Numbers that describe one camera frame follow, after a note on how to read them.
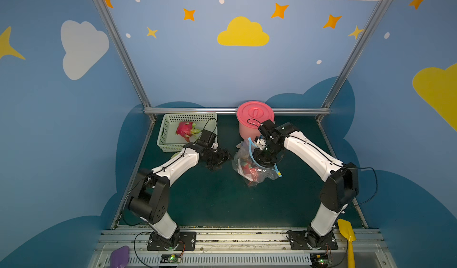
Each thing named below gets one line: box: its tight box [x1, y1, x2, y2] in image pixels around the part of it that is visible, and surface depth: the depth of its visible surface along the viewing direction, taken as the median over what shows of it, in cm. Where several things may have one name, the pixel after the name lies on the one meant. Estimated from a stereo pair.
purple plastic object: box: [110, 245, 130, 268], surface depth 73 cm
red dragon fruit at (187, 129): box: [175, 121, 201, 143], surface depth 104 cm
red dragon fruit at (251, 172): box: [242, 163, 259, 186], surface depth 87 cm
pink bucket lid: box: [236, 100, 275, 129], surface depth 100 cm
